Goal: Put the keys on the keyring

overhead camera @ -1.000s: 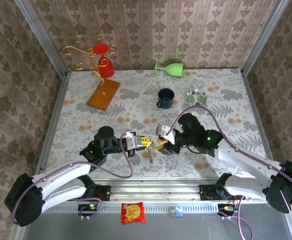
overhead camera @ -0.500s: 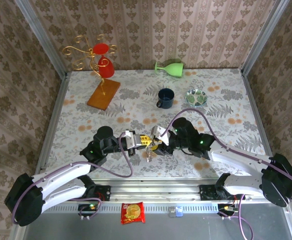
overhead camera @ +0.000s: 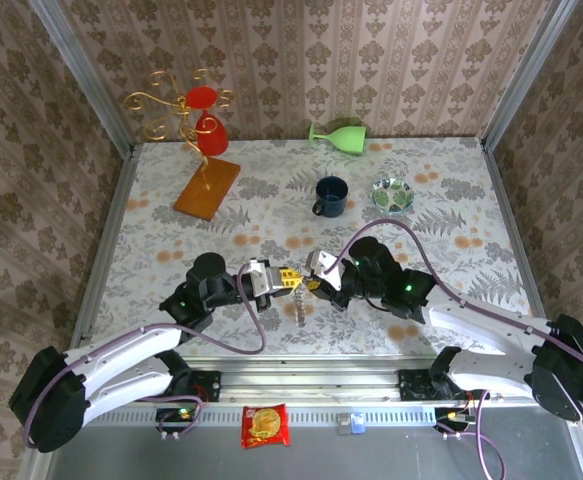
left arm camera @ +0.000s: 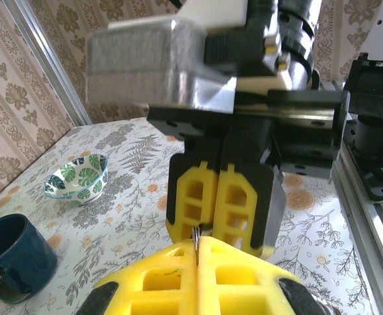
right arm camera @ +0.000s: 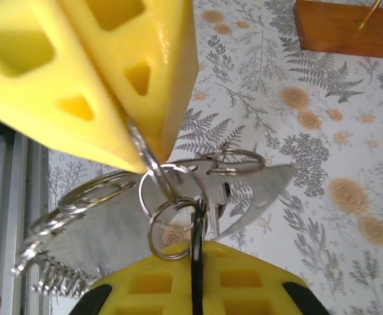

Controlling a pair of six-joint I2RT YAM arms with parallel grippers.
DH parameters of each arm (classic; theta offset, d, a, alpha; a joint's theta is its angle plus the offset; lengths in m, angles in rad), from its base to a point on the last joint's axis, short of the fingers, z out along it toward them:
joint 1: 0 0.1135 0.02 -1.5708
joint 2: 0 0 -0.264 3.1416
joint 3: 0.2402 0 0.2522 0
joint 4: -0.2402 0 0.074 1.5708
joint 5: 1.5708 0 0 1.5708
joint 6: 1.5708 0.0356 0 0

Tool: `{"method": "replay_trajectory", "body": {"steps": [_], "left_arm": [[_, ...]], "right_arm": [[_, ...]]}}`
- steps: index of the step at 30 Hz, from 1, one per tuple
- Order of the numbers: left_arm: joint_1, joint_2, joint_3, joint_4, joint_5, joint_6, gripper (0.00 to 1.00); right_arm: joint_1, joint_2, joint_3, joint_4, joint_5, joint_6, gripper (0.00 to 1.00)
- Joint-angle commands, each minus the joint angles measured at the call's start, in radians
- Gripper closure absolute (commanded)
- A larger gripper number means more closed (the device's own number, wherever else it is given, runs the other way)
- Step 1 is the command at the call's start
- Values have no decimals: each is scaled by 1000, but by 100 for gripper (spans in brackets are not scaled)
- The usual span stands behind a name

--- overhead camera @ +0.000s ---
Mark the dark blue mug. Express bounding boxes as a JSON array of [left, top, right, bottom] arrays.
[[312, 175, 350, 219]]

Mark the green leaf pattern bowl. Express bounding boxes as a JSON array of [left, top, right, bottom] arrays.
[[368, 177, 416, 215]]

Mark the green wine glass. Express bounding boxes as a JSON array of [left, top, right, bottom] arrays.
[[307, 122, 368, 157]]

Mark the red wine glass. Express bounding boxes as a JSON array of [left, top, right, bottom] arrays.
[[185, 85, 231, 157]]

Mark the red snack packet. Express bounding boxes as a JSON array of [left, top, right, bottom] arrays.
[[241, 403, 291, 450]]

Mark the left control board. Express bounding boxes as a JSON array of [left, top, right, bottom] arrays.
[[154, 407, 205, 435]]

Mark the control board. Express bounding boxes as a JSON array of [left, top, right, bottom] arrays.
[[154, 407, 205, 435], [433, 407, 477, 435]]

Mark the right control board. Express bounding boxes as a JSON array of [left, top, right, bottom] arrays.
[[433, 407, 477, 435]]

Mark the gold wire rack wooden base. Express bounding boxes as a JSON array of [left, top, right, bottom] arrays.
[[123, 68, 242, 222]]

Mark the long aluminium base rail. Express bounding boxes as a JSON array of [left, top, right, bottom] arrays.
[[45, 355, 583, 407]]

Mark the aluminium table side rail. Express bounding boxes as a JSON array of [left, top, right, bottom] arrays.
[[64, 144, 138, 366], [479, 138, 562, 365]]

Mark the perforated grey cable duct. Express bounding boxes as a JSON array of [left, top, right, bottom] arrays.
[[60, 403, 440, 427]]

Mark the aluminium corner post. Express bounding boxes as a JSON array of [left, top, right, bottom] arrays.
[[479, 0, 581, 151], [26, 0, 137, 157]]

